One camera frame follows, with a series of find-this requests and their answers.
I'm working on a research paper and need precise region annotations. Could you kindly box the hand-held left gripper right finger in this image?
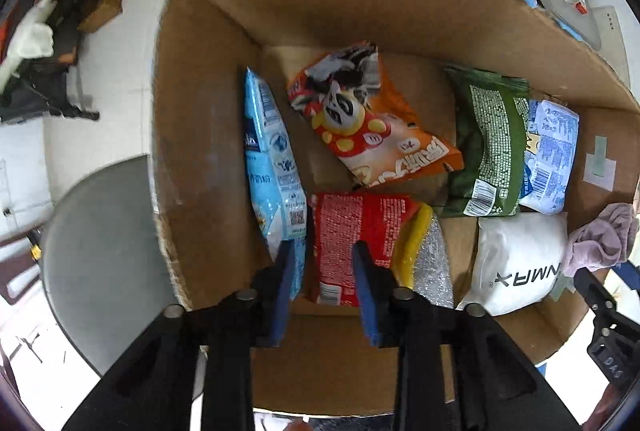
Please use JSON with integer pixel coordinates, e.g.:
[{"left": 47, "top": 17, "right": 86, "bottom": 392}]
[{"left": 352, "top": 240, "right": 582, "bottom": 431}]

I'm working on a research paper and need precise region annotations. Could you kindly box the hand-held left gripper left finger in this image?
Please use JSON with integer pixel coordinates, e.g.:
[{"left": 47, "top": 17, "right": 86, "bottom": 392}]
[{"left": 65, "top": 240, "right": 297, "bottom": 431}]

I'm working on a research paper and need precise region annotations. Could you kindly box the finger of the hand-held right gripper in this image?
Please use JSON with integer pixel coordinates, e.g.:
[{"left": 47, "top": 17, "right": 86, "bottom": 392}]
[
  {"left": 621, "top": 261, "right": 640, "bottom": 292},
  {"left": 573, "top": 267, "right": 621, "bottom": 314}
]

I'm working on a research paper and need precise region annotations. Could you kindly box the purple cloth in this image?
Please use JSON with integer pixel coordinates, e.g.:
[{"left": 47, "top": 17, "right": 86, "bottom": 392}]
[{"left": 566, "top": 202, "right": 640, "bottom": 272}]

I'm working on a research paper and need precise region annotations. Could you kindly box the red snack packet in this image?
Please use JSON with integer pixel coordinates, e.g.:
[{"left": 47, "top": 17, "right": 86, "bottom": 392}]
[{"left": 307, "top": 192, "right": 422, "bottom": 308}]

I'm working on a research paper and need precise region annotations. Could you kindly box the yellow silver sponge pack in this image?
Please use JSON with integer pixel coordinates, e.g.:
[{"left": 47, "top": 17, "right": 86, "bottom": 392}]
[{"left": 391, "top": 203, "right": 456, "bottom": 309}]

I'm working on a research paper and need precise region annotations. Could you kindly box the white soft packet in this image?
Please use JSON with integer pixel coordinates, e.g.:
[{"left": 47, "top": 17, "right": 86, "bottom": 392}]
[{"left": 457, "top": 211, "right": 571, "bottom": 317}]

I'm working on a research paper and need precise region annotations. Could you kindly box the light blue long packet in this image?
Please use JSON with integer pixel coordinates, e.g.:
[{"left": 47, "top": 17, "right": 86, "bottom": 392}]
[{"left": 243, "top": 67, "right": 308, "bottom": 299}]

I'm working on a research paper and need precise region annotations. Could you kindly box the blue tissue pack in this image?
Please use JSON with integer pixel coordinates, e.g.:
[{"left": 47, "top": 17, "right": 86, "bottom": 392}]
[{"left": 519, "top": 98, "right": 581, "bottom": 216}]

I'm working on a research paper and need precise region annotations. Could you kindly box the orange snack bag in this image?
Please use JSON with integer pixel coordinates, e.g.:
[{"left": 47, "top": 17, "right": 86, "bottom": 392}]
[{"left": 286, "top": 41, "right": 465, "bottom": 189}]

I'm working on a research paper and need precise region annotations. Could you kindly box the green snack packet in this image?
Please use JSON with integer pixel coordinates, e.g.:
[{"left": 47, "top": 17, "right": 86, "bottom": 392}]
[{"left": 439, "top": 65, "right": 532, "bottom": 218}]

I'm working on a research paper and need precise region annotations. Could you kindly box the grey round chair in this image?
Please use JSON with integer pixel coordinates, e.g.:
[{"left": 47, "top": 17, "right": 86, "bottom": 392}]
[{"left": 39, "top": 154, "right": 193, "bottom": 377}]

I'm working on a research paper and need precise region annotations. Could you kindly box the white board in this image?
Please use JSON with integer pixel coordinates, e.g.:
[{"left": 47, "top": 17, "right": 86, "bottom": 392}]
[{"left": 590, "top": 5, "right": 632, "bottom": 79}]

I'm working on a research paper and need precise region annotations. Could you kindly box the small brown cardboard box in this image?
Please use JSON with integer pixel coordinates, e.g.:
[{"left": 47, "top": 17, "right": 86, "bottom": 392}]
[{"left": 77, "top": 0, "right": 125, "bottom": 34}]

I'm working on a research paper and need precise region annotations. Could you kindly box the white plush goose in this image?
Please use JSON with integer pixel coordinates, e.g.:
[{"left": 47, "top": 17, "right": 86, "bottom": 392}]
[{"left": 0, "top": 0, "right": 57, "bottom": 94}]

